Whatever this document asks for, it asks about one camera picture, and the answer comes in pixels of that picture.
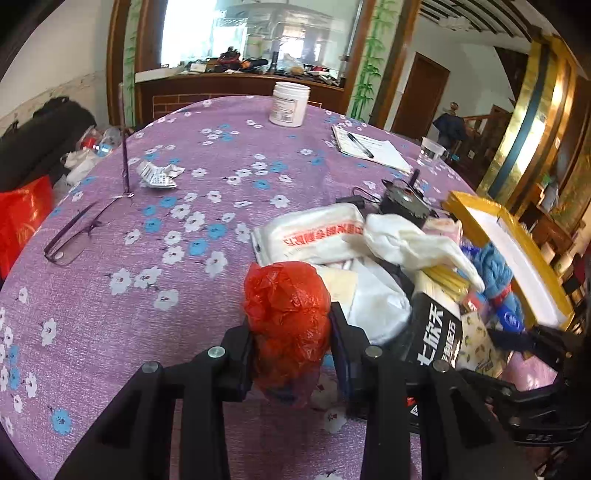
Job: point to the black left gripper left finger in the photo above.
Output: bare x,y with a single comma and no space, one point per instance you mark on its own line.
131,439

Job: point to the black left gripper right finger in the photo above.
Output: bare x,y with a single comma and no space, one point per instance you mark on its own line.
459,436

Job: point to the black package white text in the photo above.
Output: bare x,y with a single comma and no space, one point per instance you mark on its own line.
434,333

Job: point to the blue knitted gloves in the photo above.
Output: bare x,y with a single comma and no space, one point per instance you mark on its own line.
498,305

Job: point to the red plastic bag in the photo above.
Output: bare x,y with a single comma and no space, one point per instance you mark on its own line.
287,307

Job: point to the white cloth towel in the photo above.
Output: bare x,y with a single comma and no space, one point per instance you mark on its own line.
398,241

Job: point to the pink tissue pack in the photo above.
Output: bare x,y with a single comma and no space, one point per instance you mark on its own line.
446,227

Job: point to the white bag red text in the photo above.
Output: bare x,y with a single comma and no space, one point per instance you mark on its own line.
322,235

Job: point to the blue printed tissue pack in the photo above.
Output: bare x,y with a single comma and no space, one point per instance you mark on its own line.
477,351

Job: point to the yellow rimmed cardboard box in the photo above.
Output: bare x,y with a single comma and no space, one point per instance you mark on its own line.
535,283

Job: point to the purple floral tablecloth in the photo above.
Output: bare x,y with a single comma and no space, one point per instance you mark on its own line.
165,282

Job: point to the black electric motor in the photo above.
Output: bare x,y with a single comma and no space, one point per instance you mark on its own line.
402,198

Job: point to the red shopping bag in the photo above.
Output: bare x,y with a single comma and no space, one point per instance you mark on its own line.
22,212

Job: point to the black power adapter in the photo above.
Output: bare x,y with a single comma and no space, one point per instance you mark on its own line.
361,202

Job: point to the silver pill blister pack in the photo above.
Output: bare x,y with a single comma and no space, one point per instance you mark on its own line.
156,177

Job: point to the clear plastic cup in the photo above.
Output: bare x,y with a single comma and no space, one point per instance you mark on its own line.
430,151

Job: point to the white paper notebook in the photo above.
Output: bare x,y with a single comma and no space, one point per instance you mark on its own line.
385,152

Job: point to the black pen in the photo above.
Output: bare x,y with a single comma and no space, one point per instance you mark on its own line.
360,145

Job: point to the person in dark jacket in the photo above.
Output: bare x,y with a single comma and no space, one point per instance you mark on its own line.
451,127

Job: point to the black bag on chair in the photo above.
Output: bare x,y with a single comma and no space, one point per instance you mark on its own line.
37,147

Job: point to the brown wooden door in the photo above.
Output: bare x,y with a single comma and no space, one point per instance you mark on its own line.
421,98

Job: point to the white plastic jar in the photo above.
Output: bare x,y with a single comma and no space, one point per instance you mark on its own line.
290,102

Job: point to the purple frame eyeglasses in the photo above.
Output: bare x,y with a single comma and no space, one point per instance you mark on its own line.
75,236

